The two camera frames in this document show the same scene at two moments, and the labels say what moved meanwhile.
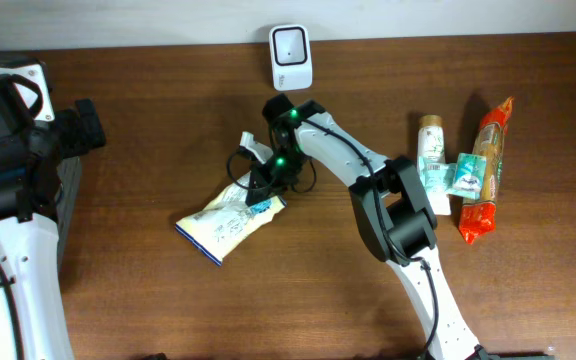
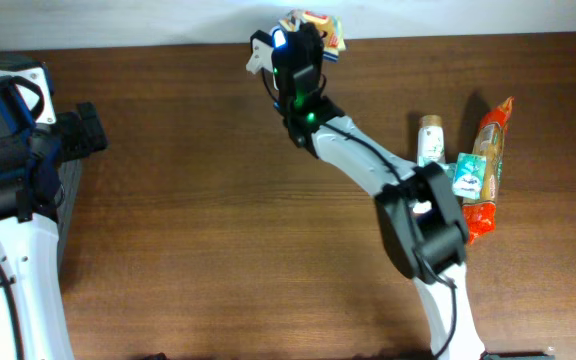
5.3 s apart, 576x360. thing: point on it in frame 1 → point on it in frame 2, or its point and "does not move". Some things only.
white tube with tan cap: [431, 149] does not move
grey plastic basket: [70, 179] does not move
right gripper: [261, 176] → [315, 49]
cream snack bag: [229, 222] → [334, 39]
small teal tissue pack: [469, 175] does not move
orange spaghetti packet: [478, 216] does not move
